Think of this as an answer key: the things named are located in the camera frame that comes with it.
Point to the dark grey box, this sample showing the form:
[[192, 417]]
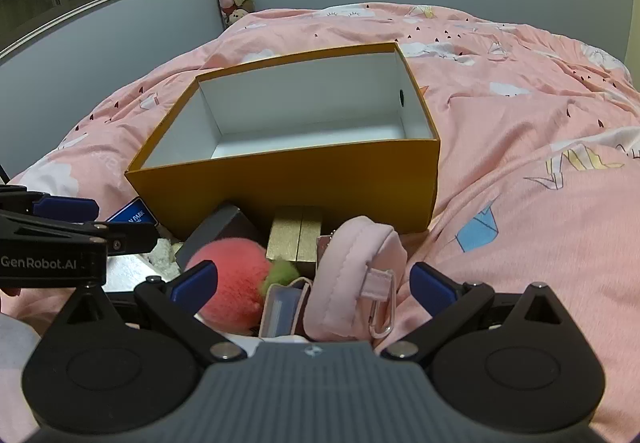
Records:
[[220, 225]]

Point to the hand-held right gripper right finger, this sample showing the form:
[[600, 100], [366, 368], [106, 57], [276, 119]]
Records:
[[431, 288]]

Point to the pink fluffy strawberry plush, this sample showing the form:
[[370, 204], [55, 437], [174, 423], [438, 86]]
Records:
[[230, 283]]

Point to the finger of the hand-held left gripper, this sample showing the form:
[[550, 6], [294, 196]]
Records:
[[65, 209], [130, 239]]

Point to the pink printed blanket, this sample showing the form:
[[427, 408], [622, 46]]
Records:
[[525, 223]]

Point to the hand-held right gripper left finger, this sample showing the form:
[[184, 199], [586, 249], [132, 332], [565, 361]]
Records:
[[195, 283]]

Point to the pink booklet with characters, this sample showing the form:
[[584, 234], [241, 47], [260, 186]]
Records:
[[280, 308]]

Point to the orange cardboard box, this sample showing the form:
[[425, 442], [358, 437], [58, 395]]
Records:
[[300, 183]]

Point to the pink pouch with carabiner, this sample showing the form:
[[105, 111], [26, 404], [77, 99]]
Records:
[[340, 273]]

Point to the gold box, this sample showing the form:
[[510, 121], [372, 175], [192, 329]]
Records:
[[292, 238]]

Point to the blue card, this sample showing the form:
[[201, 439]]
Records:
[[132, 215]]

